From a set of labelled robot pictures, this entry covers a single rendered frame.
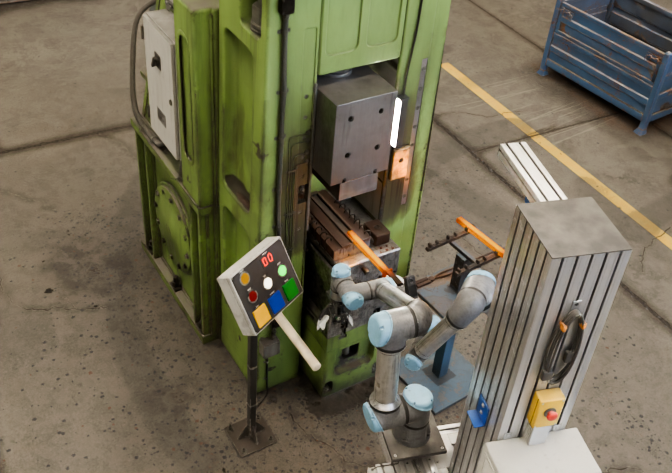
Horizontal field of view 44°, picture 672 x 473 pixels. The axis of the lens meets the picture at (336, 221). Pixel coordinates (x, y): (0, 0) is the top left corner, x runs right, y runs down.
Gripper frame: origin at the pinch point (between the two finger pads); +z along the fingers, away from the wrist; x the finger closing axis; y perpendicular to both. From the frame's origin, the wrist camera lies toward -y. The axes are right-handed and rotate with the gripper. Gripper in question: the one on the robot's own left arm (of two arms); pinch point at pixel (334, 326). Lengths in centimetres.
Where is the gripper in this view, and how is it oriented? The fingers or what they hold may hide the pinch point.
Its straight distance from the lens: 357.6
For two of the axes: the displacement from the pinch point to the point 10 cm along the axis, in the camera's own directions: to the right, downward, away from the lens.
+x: 9.7, -1.0, 2.3
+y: 2.4, 6.2, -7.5
